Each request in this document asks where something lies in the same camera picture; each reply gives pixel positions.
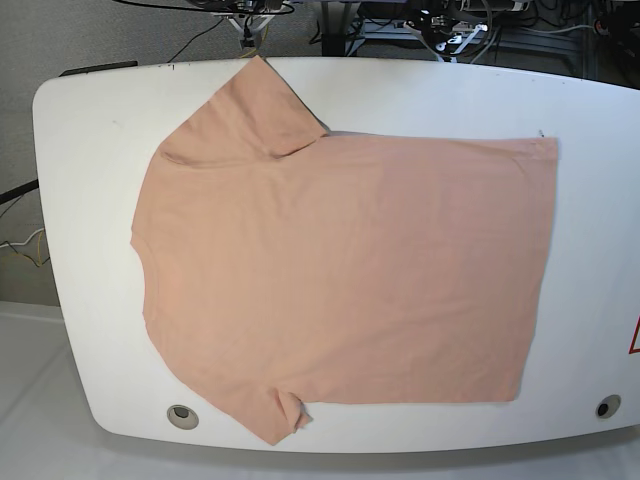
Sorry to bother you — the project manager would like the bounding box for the round table grommet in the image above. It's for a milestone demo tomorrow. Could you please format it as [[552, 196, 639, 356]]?
[[596, 394, 621, 419], [167, 405, 199, 430]]

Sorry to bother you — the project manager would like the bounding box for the black table leg post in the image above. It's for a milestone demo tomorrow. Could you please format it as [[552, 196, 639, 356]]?
[[313, 1, 360, 57]]

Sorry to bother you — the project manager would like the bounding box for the black bar behind table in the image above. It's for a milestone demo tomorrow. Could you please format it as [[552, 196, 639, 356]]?
[[59, 61, 139, 77]]

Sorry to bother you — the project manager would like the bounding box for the red triangle sticker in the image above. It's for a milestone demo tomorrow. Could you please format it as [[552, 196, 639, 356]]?
[[629, 318, 640, 354]]

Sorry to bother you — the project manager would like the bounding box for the left round table grommet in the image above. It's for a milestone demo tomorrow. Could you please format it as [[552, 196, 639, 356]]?
[[167, 405, 199, 430]]

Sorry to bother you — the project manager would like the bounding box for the yellow cable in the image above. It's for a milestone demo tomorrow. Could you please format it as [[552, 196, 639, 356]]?
[[240, 18, 271, 60]]

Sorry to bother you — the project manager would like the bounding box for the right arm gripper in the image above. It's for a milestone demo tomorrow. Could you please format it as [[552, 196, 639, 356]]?
[[212, 0, 290, 49]]

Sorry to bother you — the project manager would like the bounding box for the aluminium frame rail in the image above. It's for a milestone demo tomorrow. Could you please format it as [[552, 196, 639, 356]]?
[[354, 20, 594, 61]]

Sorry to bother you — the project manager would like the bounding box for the right round table grommet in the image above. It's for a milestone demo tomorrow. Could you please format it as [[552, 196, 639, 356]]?
[[596, 394, 621, 419]]

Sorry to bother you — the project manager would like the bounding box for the peach pink T-shirt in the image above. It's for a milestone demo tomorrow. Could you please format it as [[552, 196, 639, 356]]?
[[131, 58, 559, 444]]

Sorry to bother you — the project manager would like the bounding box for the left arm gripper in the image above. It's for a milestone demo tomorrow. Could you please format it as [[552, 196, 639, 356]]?
[[404, 9, 493, 63]]

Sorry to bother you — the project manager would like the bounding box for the white cable left floor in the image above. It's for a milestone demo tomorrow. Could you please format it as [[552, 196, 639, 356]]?
[[0, 227, 47, 251]]

